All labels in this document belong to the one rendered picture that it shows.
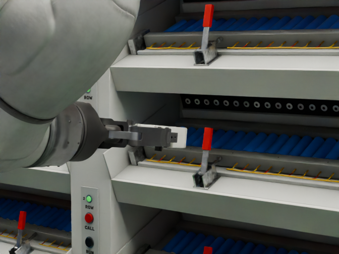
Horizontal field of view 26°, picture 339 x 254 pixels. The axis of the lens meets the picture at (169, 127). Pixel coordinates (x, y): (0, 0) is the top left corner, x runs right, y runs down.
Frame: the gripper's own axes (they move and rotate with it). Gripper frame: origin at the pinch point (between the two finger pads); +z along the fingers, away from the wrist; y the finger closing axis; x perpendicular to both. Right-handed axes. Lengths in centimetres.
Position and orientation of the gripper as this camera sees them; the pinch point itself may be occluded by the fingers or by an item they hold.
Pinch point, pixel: (161, 136)
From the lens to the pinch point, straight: 105.2
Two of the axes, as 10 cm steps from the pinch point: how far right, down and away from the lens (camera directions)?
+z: 6.0, 0.4, 8.0
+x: 0.8, -10.0, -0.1
